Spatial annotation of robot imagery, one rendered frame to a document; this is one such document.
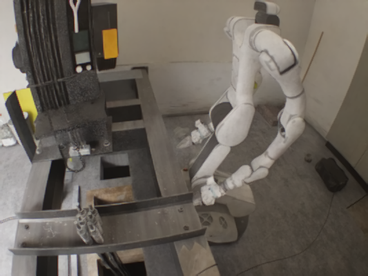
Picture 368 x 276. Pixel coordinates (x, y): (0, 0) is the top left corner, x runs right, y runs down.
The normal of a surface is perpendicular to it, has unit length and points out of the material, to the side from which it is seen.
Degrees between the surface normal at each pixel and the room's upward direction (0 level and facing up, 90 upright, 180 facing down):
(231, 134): 89
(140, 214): 0
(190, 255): 0
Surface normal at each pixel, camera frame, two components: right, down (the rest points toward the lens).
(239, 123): 0.04, 0.62
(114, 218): 0.07, -0.77
